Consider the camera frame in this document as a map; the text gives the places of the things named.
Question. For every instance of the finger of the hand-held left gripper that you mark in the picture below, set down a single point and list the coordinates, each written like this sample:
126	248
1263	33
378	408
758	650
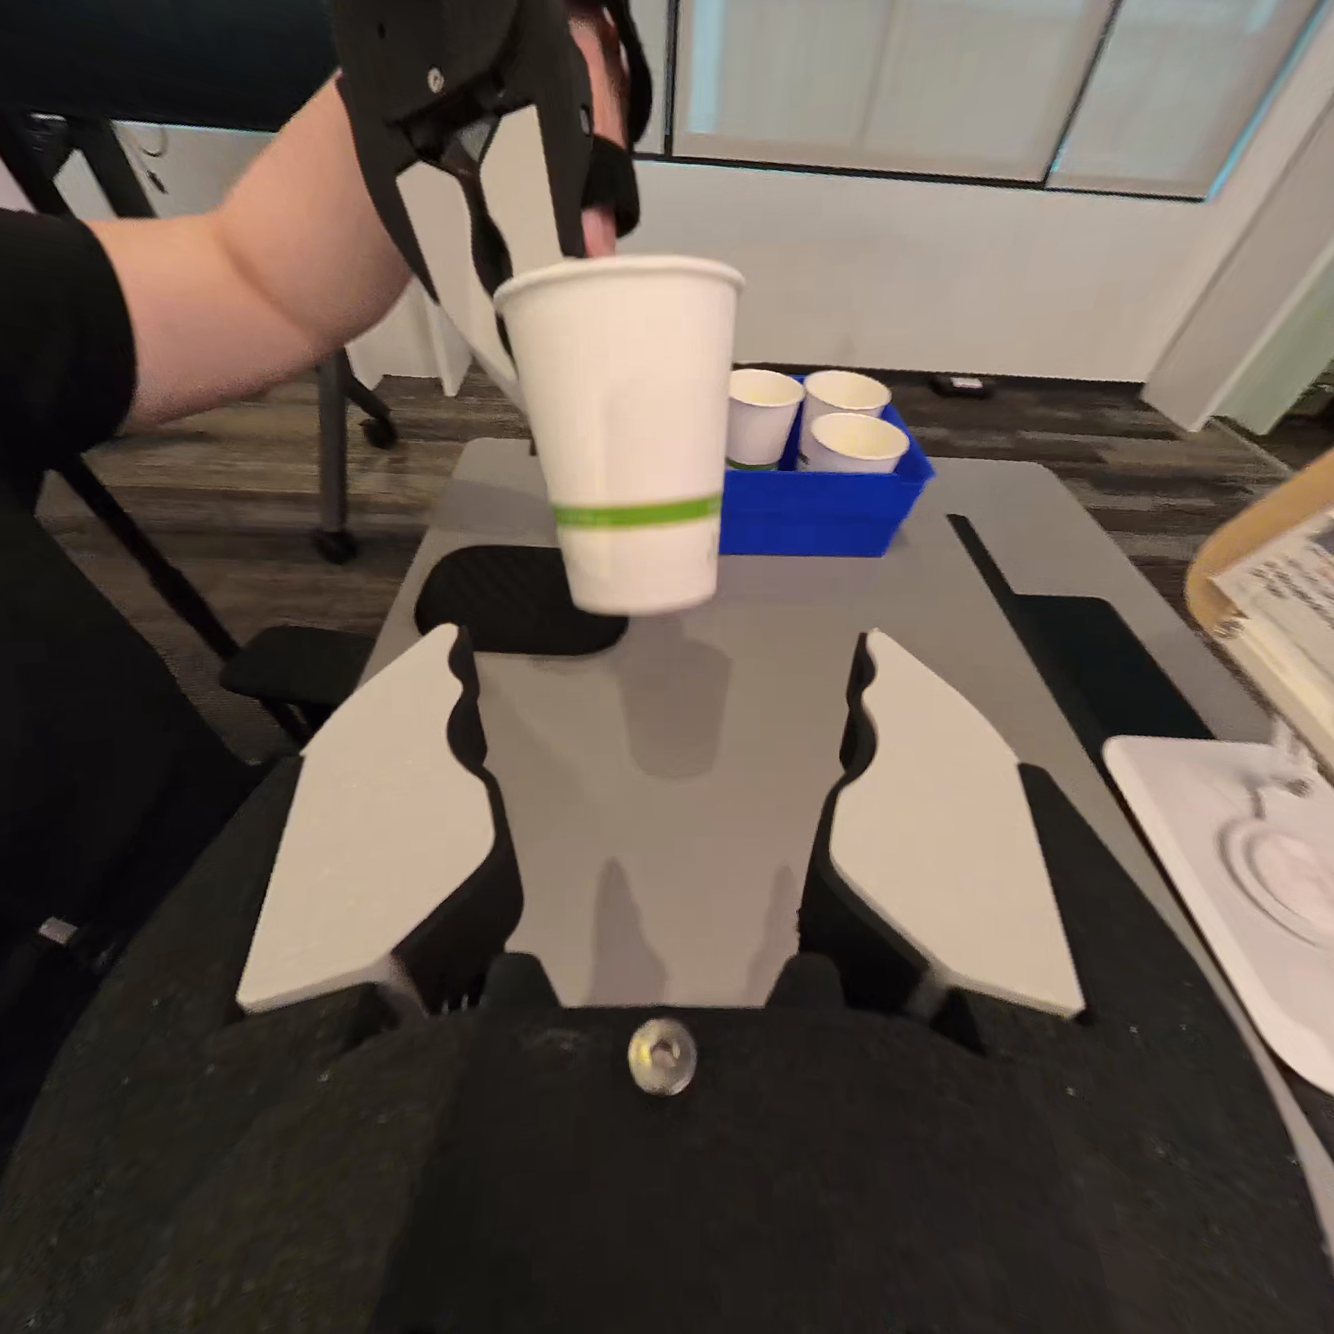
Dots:
531	187
444	240

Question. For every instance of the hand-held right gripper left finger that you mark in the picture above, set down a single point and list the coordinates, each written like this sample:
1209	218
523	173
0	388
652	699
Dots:
364	854

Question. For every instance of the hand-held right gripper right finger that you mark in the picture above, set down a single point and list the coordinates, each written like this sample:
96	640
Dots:
949	854

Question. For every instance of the white paper cup green stripe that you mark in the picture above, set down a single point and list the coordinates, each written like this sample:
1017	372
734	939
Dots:
847	394
766	411
855	443
626	416

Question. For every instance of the blue plastic bin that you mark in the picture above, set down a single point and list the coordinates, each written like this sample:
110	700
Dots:
823	516

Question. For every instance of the person's left forearm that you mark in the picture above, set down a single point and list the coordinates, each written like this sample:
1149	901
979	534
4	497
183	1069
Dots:
240	281

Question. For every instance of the person's left hand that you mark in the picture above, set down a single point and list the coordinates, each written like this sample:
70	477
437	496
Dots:
607	73

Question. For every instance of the black quilted wrist pad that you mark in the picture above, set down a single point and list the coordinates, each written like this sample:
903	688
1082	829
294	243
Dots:
510	604

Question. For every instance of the person's black clothed torso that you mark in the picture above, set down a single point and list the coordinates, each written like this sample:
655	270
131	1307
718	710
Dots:
62	677

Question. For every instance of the black tripod legs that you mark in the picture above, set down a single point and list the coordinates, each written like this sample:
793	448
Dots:
147	558

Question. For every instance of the printed instruction sheet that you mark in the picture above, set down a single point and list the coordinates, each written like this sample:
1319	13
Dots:
1293	594

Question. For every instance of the black floor device red label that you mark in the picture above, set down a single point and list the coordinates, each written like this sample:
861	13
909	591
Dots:
964	386

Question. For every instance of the large black wall screen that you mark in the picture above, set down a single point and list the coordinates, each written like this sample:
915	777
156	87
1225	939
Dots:
156	52

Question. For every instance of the frosted glass wall panel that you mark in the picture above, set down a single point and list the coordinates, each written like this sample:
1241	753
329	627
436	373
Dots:
887	73

